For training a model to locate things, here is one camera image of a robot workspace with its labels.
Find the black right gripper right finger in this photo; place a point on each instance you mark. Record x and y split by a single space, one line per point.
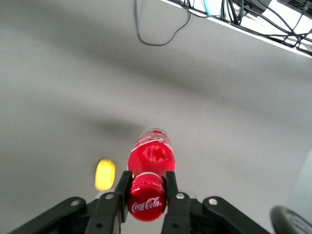
178 212

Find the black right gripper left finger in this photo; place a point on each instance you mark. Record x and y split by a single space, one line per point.
107 212

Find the red coke bottle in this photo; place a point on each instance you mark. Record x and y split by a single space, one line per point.
151 161

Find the yellow lemon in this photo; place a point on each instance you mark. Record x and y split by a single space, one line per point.
105 174

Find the black power adapter box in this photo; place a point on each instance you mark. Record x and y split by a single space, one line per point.
257 5

